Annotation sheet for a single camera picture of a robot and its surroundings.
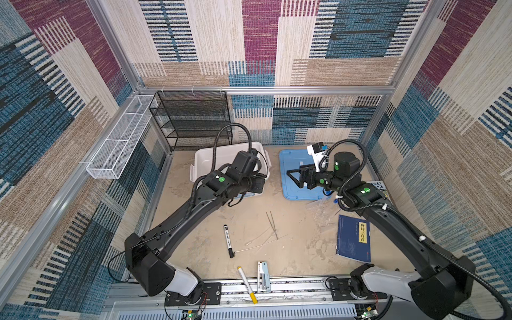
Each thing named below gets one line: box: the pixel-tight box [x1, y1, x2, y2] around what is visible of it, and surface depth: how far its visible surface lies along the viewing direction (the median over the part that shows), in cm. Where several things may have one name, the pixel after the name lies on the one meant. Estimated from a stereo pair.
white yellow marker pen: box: [237, 266, 258, 304], surface depth 76 cm
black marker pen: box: [224, 224, 234, 258], surface depth 86 cm
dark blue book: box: [336, 214, 372, 263], surface depth 85 cm
